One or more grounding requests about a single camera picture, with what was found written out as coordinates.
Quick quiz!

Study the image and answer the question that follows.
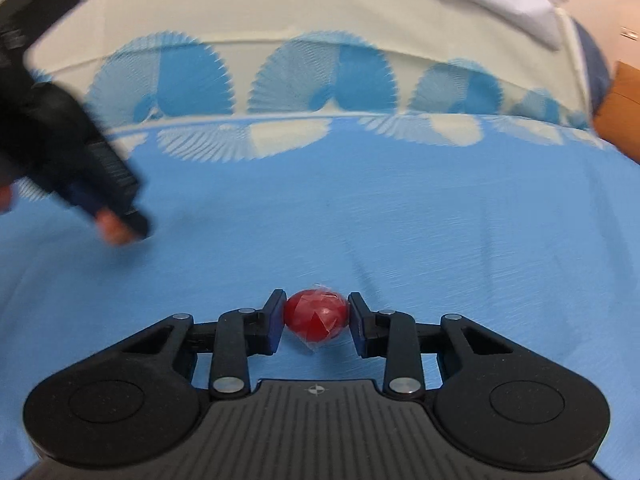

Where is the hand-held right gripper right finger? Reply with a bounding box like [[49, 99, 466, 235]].
[[348, 291, 507, 401]]

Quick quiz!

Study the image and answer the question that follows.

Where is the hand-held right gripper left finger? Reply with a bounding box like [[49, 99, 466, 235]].
[[119, 289, 287, 401]]

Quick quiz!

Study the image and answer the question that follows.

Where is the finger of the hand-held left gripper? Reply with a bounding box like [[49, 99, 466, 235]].
[[61, 181, 110, 223], [115, 205, 154, 241]]

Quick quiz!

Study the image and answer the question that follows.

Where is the orange round fruit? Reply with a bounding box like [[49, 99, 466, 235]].
[[96, 208, 137, 247]]

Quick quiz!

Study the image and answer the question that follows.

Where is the red plastic-wrapped round fruit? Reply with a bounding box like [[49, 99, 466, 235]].
[[283, 284, 349, 352]]

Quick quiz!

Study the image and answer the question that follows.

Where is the blue and white printed bedsheet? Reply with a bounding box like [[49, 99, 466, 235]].
[[0, 0, 640, 480]]

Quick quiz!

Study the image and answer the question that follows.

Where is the orange wooden furniture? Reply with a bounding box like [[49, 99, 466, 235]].
[[594, 60, 640, 163]]

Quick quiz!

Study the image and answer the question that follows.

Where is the blue-grey pillow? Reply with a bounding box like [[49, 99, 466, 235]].
[[569, 19, 614, 113]]

